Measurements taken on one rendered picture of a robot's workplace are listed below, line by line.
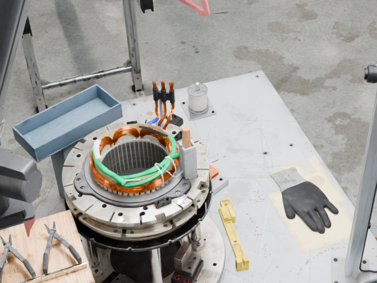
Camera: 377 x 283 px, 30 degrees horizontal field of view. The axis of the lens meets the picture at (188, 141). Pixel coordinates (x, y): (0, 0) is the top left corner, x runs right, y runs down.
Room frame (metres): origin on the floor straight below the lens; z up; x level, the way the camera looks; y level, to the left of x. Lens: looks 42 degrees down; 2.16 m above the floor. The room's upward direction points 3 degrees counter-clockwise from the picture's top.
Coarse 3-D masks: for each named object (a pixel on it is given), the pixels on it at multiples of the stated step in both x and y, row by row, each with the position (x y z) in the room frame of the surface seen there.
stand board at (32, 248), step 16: (48, 224) 0.97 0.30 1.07; (64, 224) 0.97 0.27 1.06; (0, 240) 0.93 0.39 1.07; (16, 240) 0.93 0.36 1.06; (32, 240) 0.93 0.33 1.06; (80, 240) 0.92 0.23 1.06; (0, 256) 0.89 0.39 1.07; (32, 256) 0.89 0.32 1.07; (48, 256) 0.89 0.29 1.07; (64, 256) 0.88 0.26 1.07; (80, 256) 0.88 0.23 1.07; (16, 272) 0.85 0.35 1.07; (48, 272) 0.85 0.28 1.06; (80, 272) 0.84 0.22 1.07
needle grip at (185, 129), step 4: (184, 128) 1.06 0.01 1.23; (188, 128) 1.06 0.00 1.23; (184, 132) 1.06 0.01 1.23; (188, 132) 1.06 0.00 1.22; (184, 136) 1.05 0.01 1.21; (188, 136) 1.06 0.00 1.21; (184, 140) 1.05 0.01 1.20; (188, 140) 1.06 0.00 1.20; (184, 144) 1.05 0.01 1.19; (188, 144) 1.06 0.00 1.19
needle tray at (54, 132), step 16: (80, 96) 1.40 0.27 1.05; (96, 96) 1.43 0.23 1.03; (48, 112) 1.35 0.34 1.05; (64, 112) 1.37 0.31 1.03; (80, 112) 1.37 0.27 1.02; (96, 112) 1.37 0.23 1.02; (112, 112) 1.34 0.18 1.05; (16, 128) 1.29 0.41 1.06; (32, 128) 1.31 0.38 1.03; (48, 128) 1.32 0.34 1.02; (64, 128) 1.32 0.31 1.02; (80, 128) 1.28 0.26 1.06; (96, 128) 1.31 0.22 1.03; (32, 144) 1.26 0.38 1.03; (48, 144) 1.22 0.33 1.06; (64, 144) 1.25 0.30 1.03; (64, 160) 1.26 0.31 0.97
